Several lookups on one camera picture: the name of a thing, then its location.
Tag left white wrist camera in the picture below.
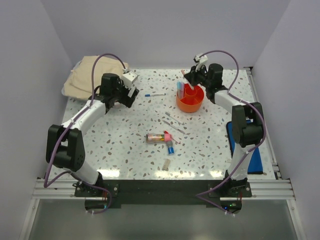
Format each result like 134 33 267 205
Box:
120 71 138 89

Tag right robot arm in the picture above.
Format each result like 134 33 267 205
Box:
183 63 266 197

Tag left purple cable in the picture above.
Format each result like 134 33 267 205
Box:
43 52 127 189

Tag peach tip white marker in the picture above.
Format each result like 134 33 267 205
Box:
181 69 195 91

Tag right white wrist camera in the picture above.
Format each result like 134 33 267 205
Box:
193 53 208 71

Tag orange round organizer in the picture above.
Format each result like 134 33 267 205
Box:
176 84 205 113

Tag red white eraser pen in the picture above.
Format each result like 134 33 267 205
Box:
164 130 181 144

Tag small beige eraser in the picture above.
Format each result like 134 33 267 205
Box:
162 159 171 171

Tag blue cap grey glue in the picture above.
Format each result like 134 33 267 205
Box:
166 140 175 155

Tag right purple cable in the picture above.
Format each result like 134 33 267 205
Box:
194 49 266 210

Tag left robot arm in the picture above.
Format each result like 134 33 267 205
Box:
43 71 139 196

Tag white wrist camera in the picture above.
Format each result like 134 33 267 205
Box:
193 53 208 71
120 71 138 89

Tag blue cloth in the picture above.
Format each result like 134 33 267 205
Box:
226 121 263 175

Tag clear purple gel pen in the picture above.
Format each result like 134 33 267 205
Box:
162 119 186 135

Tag aluminium frame rail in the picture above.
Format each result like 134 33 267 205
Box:
20 69 298 240

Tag blue tip white pen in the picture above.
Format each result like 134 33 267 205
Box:
144 93 166 97

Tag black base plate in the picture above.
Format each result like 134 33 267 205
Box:
73 179 252 210

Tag grey cap acrylic marker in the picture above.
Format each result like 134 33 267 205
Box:
165 111 185 125

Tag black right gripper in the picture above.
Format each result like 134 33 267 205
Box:
184 63 211 88

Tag pink cap clear tube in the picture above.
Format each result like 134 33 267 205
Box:
145 133 172 144

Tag purple cable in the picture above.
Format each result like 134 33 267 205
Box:
194 49 266 210
43 52 127 189

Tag purple highlighter pen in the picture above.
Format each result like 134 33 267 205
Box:
180 82 185 92

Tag beige cloth bag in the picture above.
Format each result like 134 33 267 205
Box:
62 55 129 100

